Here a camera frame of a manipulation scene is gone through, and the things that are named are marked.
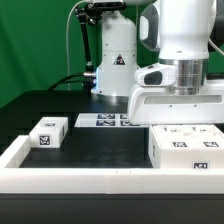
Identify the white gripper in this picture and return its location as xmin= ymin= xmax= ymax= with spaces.
xmin=128 ymin=63 xmax=224 ymax=125

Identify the white cabinet door panel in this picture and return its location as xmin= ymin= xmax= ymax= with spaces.
xmin=154 ymin=125 xmax=193 ymax=149

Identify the white cabinet body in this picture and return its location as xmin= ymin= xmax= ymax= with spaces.
xmin=148 ymin=125 xmax=224 ymax=169

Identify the white cabinet top block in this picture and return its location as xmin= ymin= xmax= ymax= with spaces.
xmin=29 ymin=117 xmax=68 ymax=148

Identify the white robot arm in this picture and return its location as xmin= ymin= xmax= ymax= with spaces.
xmin=85 ymin=0 xmax=224 ymax=125

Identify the white marker base plate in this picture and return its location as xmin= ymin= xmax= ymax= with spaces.
xmin=73 ymin=113 xmax=141 ymax=129

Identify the black cable bundle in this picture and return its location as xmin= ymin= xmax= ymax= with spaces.
xmin=47 ymin=73 xmax=95 ymax=92

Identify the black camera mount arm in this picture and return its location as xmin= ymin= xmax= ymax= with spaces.
xmin=75 ymin=3 xmax=100 ymax=92

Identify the white cable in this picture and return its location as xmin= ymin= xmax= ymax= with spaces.
xmin=65 ymin=0 xmax=88 ymax=91

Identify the white U-shaped fence wall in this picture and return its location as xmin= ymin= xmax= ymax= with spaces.
xmin=0 ymin=135 xmax=224 ymax=194

